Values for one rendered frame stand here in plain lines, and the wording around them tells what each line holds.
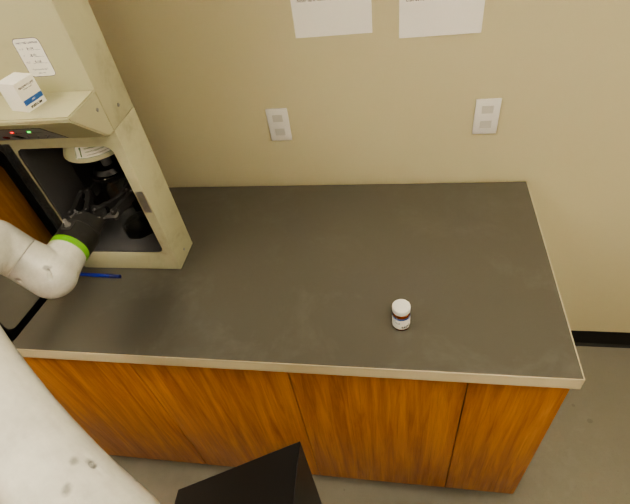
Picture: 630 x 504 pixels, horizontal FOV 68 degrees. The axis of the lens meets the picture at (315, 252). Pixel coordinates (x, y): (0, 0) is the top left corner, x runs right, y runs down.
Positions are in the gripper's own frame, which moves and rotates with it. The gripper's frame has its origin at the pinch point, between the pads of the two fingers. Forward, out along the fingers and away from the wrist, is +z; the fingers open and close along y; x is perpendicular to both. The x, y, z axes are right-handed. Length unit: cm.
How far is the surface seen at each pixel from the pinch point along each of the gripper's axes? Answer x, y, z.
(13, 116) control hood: -31.4, -0.6, -19.4
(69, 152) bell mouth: -14.3, 3.0, -6.8
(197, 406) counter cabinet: 59, -17, -36
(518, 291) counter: 25, -108, -15
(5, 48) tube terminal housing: -41.1, 1.4, -9.4
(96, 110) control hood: -28.0, -14.0, -12.1
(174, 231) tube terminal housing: 14.6, -14.0, -4.7
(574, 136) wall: 12, -129, 34
